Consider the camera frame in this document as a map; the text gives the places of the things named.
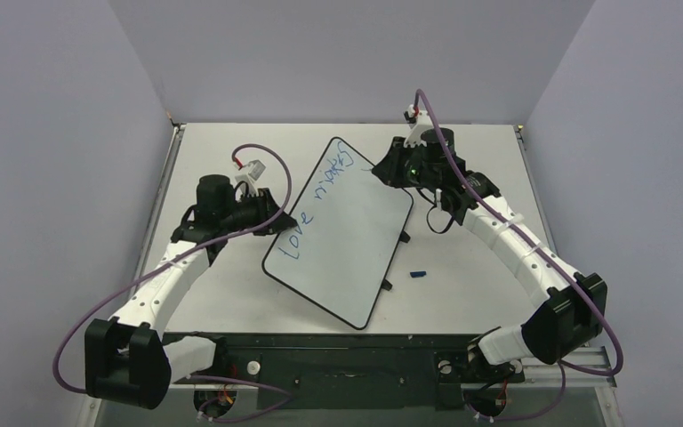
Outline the aluminium frame rail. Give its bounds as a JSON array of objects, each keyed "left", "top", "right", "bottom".
[{"left": 170, "top": 335, "right": 612, "bottom": 390}]

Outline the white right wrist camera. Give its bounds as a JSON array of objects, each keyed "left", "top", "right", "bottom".
[{"left": 404, "top": 105, "right": 434, "bottom": 148}]

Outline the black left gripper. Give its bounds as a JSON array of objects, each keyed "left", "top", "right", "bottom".
[{"left": 221, "top": 189, "right": 297, "bottom": 238}]

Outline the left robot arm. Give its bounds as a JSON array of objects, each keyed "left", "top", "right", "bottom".
[{"left": 84, "top": 174, "right": 298, "bottom": 409}]

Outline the black framed whiteboard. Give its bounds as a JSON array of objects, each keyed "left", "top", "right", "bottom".
[{"left": 262, "top": 137, "right": 414, "bottom": 330}]

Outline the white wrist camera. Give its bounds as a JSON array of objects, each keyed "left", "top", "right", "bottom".
[
  {"left": 235, "top": 160, "right": 266, "bottom": 195},
  {"left": 404, "top": 105, "right": 434, "bottom": 148}
]

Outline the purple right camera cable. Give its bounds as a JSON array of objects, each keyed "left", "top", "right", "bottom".
[{"left": 414, "top": 88, "right": 625, "bottom": 423}]

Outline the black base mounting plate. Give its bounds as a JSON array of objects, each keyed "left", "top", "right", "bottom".
[{"left": 193, "top": 332, "right": 526, "bottom": 411}]

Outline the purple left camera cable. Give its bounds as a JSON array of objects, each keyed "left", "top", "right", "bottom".
[{"left": 52, "top": 142, "right": 295, "bottom": 424}]

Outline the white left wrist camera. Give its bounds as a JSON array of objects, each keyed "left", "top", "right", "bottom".
[{"left": 235, "top": 160, "right": 266, "bottom": 195}]

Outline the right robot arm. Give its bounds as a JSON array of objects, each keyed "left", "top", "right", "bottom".
[{"left": 372, "top": 128, "right": 607, "bottom": 380}]

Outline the purple camera cable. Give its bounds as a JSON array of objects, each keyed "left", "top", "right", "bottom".
[
  {"left": 414, "top": 88, "right": 625, "bottom": 423},
  {"left": 52, "top": 142, "right": 295, "bottom": 424}
]

